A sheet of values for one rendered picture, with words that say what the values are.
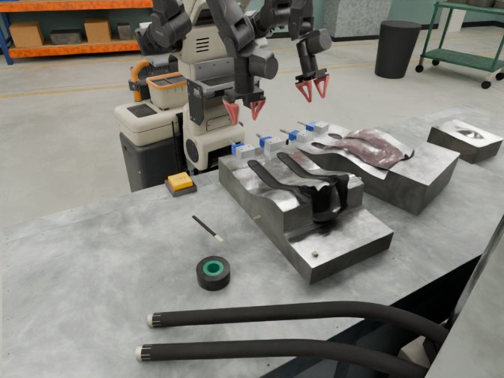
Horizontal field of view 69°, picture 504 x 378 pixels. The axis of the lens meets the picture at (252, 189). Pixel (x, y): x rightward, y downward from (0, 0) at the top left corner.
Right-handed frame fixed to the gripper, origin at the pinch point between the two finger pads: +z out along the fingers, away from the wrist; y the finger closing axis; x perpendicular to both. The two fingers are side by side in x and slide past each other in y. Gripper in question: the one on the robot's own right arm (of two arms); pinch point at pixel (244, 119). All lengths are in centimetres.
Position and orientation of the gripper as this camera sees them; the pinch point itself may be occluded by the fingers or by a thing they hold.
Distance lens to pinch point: 112.9
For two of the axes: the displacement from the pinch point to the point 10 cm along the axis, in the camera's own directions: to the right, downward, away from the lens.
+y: 8.7, -2.8, 4.1
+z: 0.0, 8.3, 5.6
